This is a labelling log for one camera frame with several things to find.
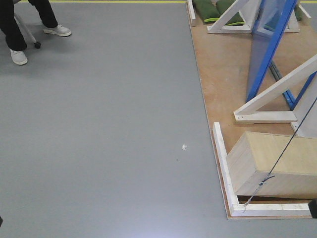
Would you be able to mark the black trouser leg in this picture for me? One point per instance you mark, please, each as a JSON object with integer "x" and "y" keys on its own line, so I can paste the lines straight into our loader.
{"x": 45, "y": 12}
{"x": 9, "y": 27}

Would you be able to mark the white shoe left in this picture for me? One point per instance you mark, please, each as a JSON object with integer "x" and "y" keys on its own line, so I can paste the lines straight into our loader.
{"x": 18, "y": 57}

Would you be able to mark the plywood base platform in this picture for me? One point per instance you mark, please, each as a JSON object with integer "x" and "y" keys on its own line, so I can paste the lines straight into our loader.
{"x": 223, "y": 62}

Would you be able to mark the white border batten near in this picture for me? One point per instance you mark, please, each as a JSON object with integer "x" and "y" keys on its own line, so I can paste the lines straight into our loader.
{"x": 237, "y": 211}

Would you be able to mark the green sandbag left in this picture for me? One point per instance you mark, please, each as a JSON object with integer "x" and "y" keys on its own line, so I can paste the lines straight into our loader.
{"x": 206, "y": 10}

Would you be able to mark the blue door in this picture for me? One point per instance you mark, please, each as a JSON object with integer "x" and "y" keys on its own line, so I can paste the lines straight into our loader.
{"x": 267, "y": 32}

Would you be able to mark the black trouser leg left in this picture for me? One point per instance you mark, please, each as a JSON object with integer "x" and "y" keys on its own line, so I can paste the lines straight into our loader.
{"x": 9, "y": 27}

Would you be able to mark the blue metal door frame rail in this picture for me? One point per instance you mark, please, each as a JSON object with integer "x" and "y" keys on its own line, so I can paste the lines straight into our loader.
{"x": 288, "y": 95}

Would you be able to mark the grey chair leg with caster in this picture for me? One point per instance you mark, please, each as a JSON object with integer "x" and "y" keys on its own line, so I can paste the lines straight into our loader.
{"x": 27, "y": 31}

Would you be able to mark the white wooden brace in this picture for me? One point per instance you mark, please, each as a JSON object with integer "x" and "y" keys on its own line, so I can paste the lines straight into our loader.
{"x": 240, "y": 17}
{"x": 303, "y": 118}

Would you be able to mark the white border batten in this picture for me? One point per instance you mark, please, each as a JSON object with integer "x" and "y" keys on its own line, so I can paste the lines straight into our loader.
{"x": 191, "y": 10}
{"x": 237, "y": 211}

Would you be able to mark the white wooden brace near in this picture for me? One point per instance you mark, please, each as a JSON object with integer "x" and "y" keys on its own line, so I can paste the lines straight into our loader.
{"x": 303, "y": 118}

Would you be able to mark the black trouser leg right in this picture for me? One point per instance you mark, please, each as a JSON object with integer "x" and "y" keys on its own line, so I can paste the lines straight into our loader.
{"x": 45, "y": 12}

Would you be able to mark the white wooden brace far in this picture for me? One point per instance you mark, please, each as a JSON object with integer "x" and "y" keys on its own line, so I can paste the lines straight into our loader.
{"x": 240, "y": 17}

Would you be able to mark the white border batten far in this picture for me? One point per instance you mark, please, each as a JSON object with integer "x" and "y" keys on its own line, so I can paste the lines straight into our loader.
{"x": 191, "y": 10}

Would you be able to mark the light wooden box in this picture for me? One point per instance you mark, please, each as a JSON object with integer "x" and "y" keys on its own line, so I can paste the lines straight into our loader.
{"x": 290, "y": 163}

